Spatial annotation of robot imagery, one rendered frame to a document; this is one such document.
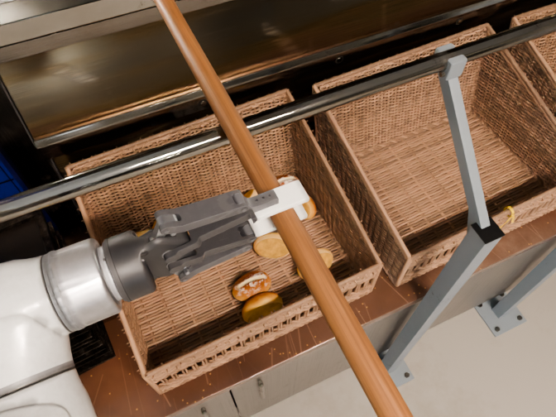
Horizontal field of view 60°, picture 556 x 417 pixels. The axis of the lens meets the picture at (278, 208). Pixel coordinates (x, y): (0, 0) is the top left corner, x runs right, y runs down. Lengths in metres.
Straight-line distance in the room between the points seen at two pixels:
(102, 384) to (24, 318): 0.68
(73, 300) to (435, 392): 1.44
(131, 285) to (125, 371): 0.67
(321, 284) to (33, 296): 0.29
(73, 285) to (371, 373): 0.31
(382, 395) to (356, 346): 0.05
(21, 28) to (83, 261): 0.53
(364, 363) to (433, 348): 1.35
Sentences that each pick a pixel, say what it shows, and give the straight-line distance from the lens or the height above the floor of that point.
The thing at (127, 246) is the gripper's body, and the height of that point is 1.23.
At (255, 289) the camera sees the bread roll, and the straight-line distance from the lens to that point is 1.14.
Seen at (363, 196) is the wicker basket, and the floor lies 0.73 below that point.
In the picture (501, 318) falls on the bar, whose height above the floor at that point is 0.01.
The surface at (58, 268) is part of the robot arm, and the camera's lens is 0.54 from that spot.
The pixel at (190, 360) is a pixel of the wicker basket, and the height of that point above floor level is 0.72.
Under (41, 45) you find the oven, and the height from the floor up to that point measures 1.13.
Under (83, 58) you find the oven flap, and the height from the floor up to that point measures 1.06.
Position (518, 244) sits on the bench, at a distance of 1.40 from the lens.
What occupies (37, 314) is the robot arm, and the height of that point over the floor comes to 1.23.
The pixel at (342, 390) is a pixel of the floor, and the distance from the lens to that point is 1.74.
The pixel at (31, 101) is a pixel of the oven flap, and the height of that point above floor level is 1.01.
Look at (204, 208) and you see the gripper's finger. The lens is 0.52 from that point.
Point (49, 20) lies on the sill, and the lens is 0.96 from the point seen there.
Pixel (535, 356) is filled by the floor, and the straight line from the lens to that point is 1.97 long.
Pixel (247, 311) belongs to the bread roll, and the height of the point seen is 0.64.
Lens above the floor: 1.69
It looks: 57 degrees down
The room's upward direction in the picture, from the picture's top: straight up
